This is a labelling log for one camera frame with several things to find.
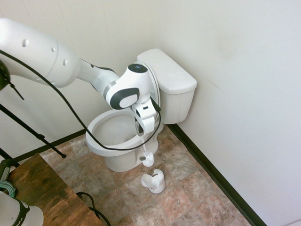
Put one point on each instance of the white toilet seat lid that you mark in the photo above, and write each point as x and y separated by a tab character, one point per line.
159	94

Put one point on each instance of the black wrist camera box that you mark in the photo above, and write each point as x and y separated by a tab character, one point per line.
156	106

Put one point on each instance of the white toilet bowl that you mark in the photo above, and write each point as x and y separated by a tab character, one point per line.
117	160

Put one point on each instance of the white toilet tank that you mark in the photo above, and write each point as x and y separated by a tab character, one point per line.
176	106

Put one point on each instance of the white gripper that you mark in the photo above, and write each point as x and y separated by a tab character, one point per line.
147	117

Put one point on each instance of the white toilet brush holder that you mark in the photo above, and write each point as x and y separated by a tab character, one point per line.
158	187

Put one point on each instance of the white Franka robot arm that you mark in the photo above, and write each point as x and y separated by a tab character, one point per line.
35	54

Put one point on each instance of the white toilet brush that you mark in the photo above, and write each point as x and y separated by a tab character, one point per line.
148	160

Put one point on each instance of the white toilet tank lid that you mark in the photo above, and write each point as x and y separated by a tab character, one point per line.
174	73

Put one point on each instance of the long black baseboard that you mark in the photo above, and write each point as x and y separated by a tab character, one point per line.
209	167

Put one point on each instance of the black camera tripod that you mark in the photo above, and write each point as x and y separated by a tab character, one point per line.
41	137

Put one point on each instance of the short black baseboard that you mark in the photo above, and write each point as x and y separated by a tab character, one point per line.
70	138

